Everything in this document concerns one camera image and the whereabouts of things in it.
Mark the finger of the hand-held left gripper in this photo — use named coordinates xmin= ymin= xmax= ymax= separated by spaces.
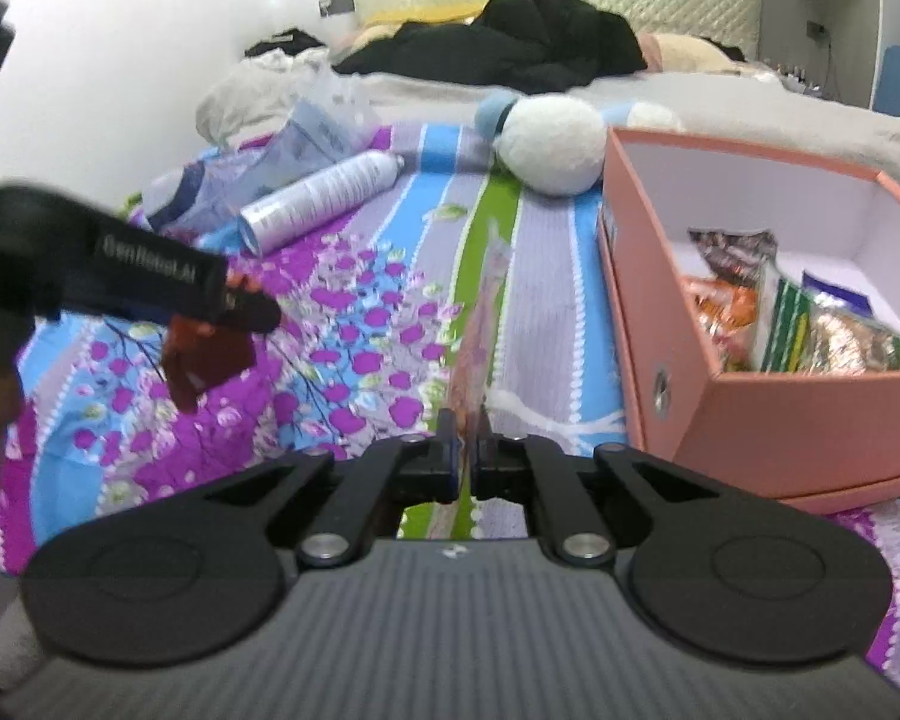
xmin=221 ymin=281 xmax=282 ymax=332

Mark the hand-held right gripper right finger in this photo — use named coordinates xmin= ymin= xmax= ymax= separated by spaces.
xmin=469 ymin=420 xmax=721 ymax=565

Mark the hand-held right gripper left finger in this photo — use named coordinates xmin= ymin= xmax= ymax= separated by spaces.
xmin=202 ymin=409 xmax=466 ymax=565

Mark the red foil snack packet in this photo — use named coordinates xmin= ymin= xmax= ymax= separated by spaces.
xmin=161 ymin=276 xmax=257 ymax=413

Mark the gold striped snack packet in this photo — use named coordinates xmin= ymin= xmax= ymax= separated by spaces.
xmin=450 ymin=216 xmax=512 ymax=451

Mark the orange snack packet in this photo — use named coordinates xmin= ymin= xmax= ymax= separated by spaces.
xmin=681 ymin=275 xmax=762 ymax=372

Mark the pink cardboard box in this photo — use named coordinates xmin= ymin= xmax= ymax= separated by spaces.
xmin=596 ymin=126 xmax=900 ymax=515

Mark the dark brown snack packet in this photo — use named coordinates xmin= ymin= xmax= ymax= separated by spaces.
xmin=688 ymin=227 xmax=779 ymax=290

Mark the green and white snack packet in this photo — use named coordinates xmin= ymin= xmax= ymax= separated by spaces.
xmin=754 ymin=266 xmax=900 ymax=374

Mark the blue snack packet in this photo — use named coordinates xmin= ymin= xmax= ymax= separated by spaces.
xmin=801 ymin=268 xmax=875 ymax=314

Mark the white spray can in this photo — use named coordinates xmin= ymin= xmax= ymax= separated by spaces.
xmin=238 ymin=150 xmax=406 ymax=256

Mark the floral striped bed sheet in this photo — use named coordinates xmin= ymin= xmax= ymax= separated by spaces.
xmin=0 ymin=120 xmax=900 ymax=691

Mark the clear plastic zip bag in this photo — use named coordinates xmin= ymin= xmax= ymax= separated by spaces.
xmin=141 ymin=75 xmax=380 ymax=241

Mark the pile of clothes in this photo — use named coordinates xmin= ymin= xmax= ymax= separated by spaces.
xmin=244 ymin=28 xmax=331 ymax=65

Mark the white and blue plush toy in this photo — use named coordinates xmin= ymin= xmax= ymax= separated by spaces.
xmin=474 ymin=88 xmax=683 ymax=197

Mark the yellow cloth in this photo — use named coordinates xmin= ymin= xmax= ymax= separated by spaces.
xmin=360 ymin=4 xmax=488 ymax=27

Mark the black jacket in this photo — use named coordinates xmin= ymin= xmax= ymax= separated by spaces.
xmin=332 ymin=0 xmax=650 ymax=95

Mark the grey duvet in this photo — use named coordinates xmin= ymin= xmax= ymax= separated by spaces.
xmin=195 ymin=52 xmax=900 ymax=192

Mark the pink and beige pillow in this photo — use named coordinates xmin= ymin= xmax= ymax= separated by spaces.
xmin=637 ymin=31 xmax=728 ymax=72

